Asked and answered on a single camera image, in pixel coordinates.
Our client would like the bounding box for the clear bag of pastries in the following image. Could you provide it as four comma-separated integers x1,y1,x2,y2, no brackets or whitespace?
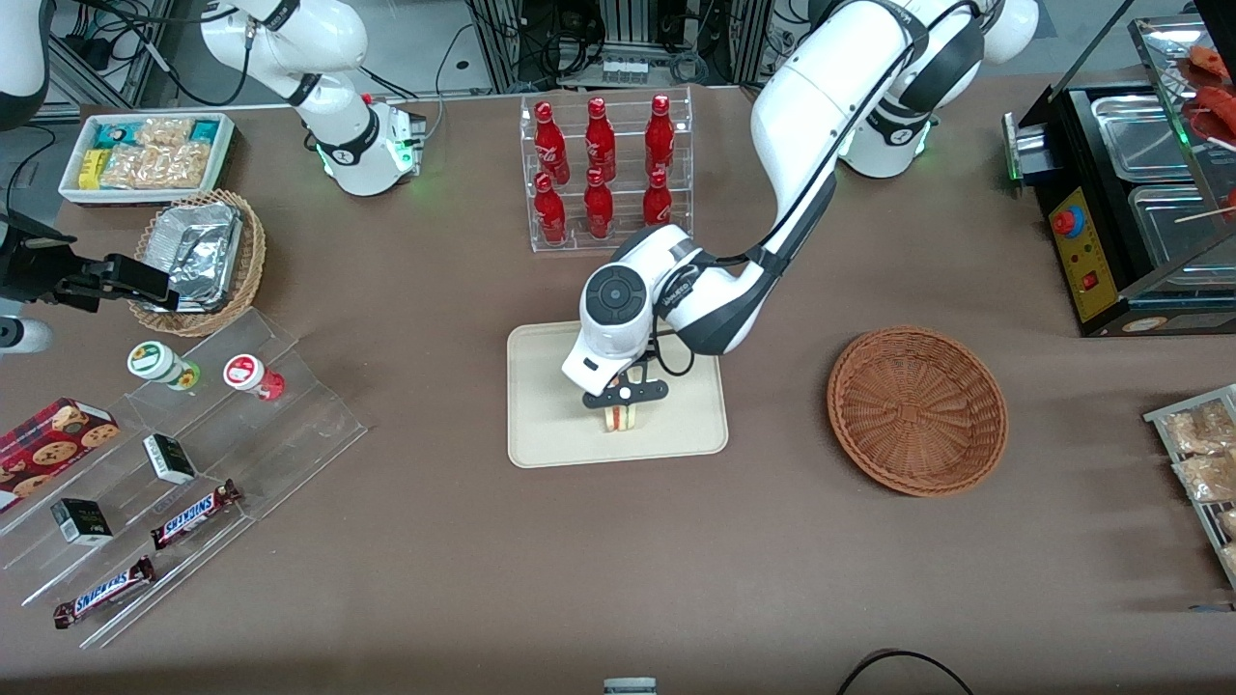
1172,452,1236,505
1159,400,1236,457

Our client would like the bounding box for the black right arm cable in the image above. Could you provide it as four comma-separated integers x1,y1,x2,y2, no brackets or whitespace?
68,0,254,108

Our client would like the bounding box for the grey wire rack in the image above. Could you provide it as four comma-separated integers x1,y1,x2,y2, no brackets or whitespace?
1143,383,1236,591

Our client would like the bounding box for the large clear snack bag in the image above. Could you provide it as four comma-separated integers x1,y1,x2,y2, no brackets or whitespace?
100,143,211,191

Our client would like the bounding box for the red cookie box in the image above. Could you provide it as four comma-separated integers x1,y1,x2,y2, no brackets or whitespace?
0,397,120,514

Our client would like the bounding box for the white snack bin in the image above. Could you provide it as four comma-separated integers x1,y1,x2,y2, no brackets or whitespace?
58,112,237,208

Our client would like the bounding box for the red cola bottle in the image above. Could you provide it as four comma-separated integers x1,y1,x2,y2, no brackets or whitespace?
584,97,617,182
641,169,674,231
533,172,568,245
533,100,572,185
582,168,615,241
644,94,676,179

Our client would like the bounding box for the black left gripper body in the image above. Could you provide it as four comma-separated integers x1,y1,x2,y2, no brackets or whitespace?
581,378,670,412

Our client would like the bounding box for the black hot food appliance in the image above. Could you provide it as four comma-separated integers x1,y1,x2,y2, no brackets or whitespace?
1002,14,1236,338

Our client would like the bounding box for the beige plastic tray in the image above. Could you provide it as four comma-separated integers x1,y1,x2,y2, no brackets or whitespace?
506,320,729,470

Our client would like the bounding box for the snickers chocolate bar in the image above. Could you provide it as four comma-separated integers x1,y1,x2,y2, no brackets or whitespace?
52,555,156,630
149,479,243,550

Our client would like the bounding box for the aluminium frame rack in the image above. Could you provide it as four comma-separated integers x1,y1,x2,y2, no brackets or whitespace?
465,0,775,95

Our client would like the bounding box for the red lid yogurt cup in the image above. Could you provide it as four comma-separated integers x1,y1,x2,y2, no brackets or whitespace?
222,353,286,403

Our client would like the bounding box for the silver foil container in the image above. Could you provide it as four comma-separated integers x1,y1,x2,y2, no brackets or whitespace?
143,202,244,312

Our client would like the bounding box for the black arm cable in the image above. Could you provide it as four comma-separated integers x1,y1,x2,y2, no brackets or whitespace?
632,0,986,379
68,0,254,108

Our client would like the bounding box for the small black box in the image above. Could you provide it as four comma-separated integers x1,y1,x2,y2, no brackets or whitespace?
142,433,198,486
49,497,114,547

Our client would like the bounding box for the small clear snack bag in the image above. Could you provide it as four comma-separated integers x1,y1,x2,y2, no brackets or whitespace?
133,117,196,148

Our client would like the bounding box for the clear acrylic bottle rack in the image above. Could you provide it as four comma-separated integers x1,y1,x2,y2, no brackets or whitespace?
519,86,694,255

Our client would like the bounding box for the clear acrylic stepped shelf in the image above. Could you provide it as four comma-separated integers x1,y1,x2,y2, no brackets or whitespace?
0,307,369,650

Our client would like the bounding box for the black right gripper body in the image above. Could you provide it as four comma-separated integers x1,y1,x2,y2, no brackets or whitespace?
0,212,80,303

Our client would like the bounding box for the red sausage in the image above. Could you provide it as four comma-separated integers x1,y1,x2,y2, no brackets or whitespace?
1186,86,1236,148
1188,44,1235,84

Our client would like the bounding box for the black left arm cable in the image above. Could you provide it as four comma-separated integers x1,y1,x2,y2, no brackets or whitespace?
632,0,986,379

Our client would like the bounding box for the light wicker basket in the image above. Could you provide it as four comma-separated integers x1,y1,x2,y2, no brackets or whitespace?
127,189,267,338

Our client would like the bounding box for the brown wicker basket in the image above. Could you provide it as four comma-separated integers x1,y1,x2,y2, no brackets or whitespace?
826,325,1010,498

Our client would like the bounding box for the green lid yogurt cup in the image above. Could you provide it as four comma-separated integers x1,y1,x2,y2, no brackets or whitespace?
126,340,202,391

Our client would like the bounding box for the black cable loop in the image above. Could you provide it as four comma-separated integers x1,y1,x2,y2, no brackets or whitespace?
835,649,976,695

